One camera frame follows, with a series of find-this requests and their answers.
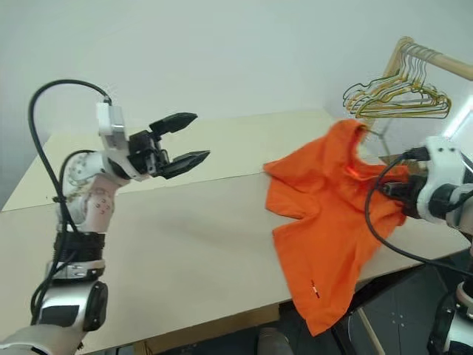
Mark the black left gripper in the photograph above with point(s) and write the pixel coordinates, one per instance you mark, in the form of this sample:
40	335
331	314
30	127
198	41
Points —
144	151

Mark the orange shorts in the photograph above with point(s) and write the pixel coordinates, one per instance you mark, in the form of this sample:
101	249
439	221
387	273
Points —
325	222

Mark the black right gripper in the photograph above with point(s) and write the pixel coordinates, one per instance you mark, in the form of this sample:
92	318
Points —
410	192

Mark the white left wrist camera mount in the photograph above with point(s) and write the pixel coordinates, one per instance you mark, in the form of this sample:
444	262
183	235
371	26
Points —
112	122

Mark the dark rounded shape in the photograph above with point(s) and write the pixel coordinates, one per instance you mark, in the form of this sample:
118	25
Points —
275	344

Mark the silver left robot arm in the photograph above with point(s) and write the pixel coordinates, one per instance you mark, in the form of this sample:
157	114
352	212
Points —
92	207

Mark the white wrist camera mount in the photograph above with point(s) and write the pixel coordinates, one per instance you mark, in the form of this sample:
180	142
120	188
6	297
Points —
443	162
112	122

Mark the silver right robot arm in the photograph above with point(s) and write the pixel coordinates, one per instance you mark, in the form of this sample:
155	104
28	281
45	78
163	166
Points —
462	214

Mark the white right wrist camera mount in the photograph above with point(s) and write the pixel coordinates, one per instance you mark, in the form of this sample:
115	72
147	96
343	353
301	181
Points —
443	162

